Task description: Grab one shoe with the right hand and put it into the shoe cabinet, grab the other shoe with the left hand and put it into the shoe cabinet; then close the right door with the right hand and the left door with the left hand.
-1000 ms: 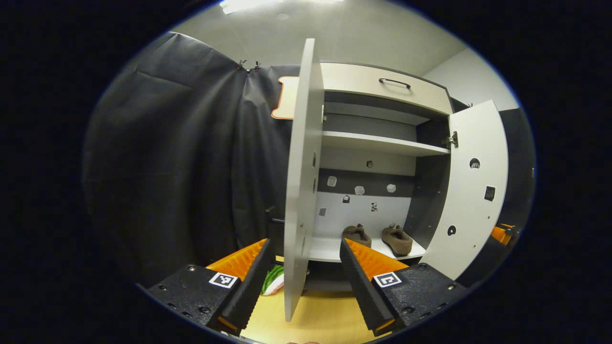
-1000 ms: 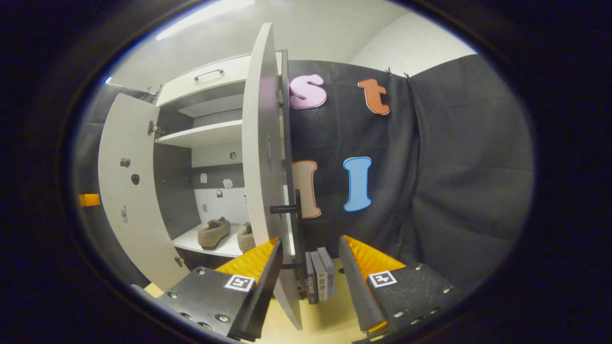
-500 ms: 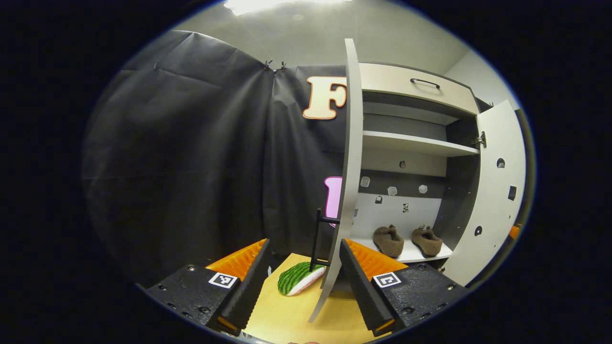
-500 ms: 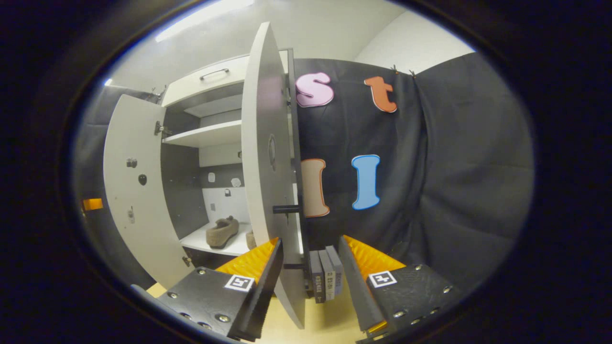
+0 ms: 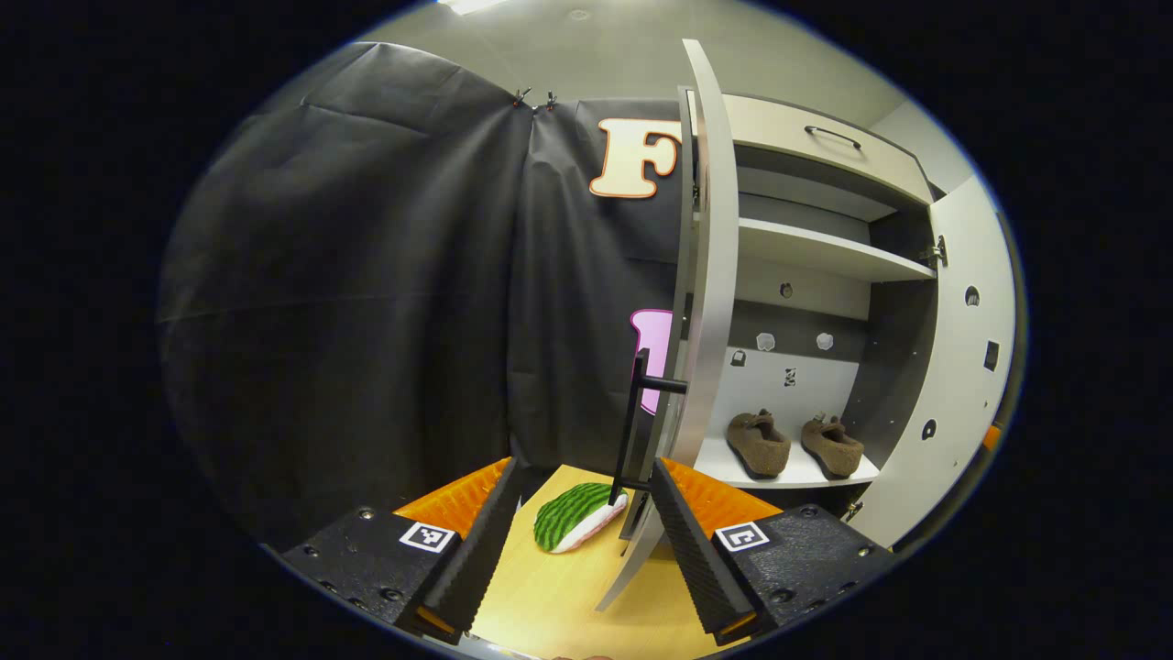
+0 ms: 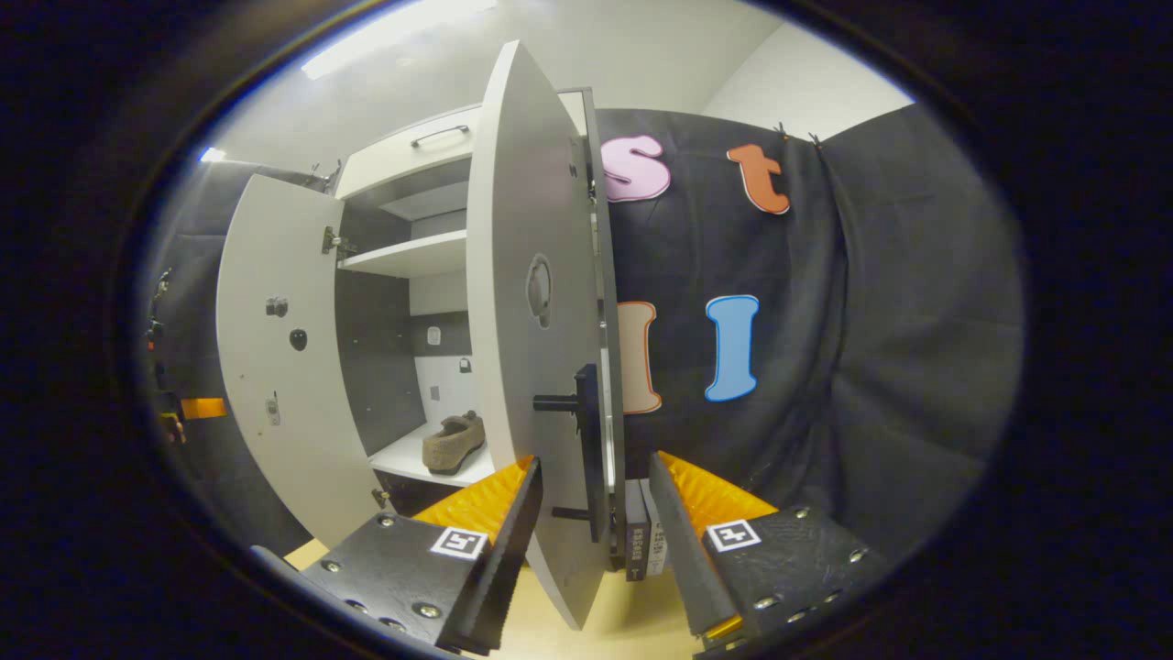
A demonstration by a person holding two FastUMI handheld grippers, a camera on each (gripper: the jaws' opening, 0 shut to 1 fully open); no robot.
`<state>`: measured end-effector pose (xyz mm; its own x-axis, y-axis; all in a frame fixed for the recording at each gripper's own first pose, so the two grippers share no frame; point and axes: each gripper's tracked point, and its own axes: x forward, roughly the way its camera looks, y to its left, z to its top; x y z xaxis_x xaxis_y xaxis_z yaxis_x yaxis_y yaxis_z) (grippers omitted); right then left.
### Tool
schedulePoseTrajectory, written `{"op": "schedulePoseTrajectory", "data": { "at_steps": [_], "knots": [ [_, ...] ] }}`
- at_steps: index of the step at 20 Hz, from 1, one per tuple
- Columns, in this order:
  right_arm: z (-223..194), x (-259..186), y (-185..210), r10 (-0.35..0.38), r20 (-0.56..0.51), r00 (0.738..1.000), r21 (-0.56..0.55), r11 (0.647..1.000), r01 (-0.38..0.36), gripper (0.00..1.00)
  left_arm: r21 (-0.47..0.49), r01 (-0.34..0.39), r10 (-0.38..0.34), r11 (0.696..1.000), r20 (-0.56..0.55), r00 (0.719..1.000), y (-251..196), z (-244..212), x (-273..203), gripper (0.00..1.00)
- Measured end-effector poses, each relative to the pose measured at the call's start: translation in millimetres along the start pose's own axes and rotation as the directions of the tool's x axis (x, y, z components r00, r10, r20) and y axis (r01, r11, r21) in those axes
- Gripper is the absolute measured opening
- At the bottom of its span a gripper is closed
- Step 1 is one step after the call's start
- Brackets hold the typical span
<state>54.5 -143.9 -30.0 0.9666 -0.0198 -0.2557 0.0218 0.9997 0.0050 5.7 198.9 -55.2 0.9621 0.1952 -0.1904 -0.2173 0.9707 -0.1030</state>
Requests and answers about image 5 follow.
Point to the watermelon slice toy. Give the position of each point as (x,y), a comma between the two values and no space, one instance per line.
(573,513)

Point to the white cabinet door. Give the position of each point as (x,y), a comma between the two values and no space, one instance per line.
(962,367)
(715,275)

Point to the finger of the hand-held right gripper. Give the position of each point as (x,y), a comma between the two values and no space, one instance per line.
(991,437)

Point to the black backdrop cloth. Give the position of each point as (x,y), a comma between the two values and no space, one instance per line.
(367,275)

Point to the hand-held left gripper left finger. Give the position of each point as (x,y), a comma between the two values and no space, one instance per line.
(486,559)

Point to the ceiling light panel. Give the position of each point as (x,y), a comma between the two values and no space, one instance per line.
(472,5)

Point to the white cabinet drawer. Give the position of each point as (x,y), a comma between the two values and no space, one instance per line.
(779,128)

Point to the white shoe cabinet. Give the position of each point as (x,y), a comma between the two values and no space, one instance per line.
(806,247)

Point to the brown fleece shoe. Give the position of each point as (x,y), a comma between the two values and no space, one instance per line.
(761,445)
(834,447)

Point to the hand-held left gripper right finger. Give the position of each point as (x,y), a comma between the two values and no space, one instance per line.
(696,559)

